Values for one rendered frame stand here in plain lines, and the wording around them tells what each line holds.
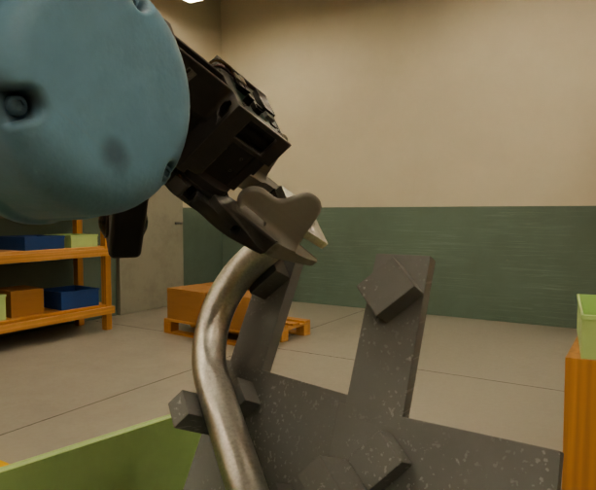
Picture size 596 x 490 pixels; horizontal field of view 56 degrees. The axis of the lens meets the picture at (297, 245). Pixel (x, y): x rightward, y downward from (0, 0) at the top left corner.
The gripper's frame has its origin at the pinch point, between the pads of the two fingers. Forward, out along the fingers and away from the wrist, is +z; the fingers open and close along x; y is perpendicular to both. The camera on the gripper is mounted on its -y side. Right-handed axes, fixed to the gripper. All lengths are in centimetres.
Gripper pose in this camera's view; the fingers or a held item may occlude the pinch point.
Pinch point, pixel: (285, 227)
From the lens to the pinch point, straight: 49.8
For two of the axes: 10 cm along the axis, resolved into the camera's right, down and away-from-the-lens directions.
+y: 7.1, -6.3, -3.2
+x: -3.0, -6.8, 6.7
